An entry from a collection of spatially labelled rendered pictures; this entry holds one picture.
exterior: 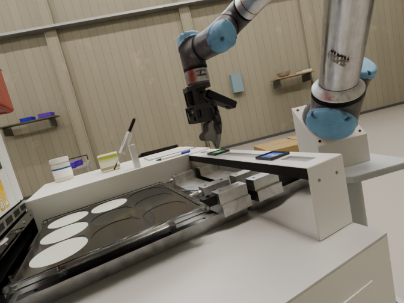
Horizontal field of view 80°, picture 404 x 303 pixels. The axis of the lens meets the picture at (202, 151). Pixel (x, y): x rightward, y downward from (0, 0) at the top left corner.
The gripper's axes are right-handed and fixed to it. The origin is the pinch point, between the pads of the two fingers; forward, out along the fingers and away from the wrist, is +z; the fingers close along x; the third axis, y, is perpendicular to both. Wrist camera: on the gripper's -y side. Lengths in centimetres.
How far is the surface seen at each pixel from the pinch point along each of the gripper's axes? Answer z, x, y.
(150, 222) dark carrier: 8.8, 20.9, 30.5
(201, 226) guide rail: 14.9, 19.1, 19.2
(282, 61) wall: -121, -506, -550
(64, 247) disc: 9, 16, 47
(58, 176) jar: 0, -41, 51
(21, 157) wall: -15, -739, 210
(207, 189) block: 8.7, 13.8, 13.5
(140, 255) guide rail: 15.3, 19.1, 33.9
